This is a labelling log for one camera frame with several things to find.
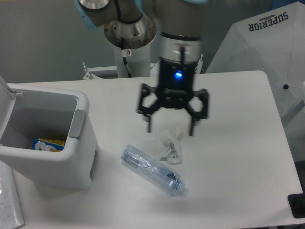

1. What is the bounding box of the black device at edge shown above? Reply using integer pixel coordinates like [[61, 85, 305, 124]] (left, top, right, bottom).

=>
[[287, 193, 305, 219]]

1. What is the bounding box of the white Superior umbrella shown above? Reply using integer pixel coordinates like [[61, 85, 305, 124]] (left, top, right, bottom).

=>
[[207, 1, 305, 116]]

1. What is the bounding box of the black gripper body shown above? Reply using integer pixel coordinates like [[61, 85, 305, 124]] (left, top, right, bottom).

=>
[[156, 58, 197, 109]]

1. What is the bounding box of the crumpled clear plastic wrapper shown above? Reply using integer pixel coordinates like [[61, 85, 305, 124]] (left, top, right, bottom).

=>
[[160, 127, 183, 165]]

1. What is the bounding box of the clear plastic water bottle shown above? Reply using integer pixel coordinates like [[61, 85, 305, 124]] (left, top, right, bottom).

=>
[[121, 145, 186, 196]]

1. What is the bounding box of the white paper notebook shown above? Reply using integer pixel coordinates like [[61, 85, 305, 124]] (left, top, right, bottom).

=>
[[0, 161, 25, 229]]

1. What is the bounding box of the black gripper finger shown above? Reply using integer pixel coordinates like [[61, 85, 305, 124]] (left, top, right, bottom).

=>
[[187, 89, 209, 136], [137, 83, 163, 133]]

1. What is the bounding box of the white push-lid trash can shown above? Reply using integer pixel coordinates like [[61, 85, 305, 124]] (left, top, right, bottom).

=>
[[0, 80, 98, 189]]

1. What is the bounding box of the white metal base frame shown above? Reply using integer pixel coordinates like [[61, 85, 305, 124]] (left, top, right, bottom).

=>
[[82, 54, 206, 80]]

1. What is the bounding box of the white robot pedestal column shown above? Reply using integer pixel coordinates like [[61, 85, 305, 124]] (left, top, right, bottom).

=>
[[104, 15, 157, 78]]

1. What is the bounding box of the black cable on pedestal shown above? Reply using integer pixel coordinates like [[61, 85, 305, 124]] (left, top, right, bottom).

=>
[[121, 37, 132, 78]]

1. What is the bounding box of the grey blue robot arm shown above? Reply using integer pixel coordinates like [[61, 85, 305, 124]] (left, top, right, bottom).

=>
[[75, 0, 209, 127]]

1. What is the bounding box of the blue yellow snack packet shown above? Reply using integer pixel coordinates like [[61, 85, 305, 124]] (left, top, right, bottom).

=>
[[30, 136, 66, 152]]

